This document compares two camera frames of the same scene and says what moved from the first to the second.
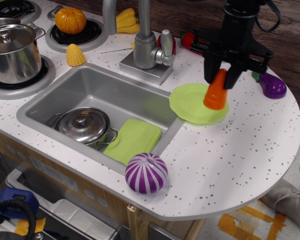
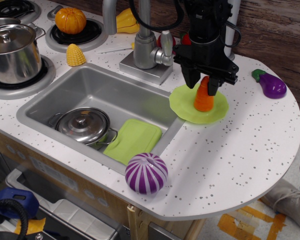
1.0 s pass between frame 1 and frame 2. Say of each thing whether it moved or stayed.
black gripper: moved
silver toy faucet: stayed
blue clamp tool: stayed
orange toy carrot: moved
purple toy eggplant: stayed
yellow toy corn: stayed
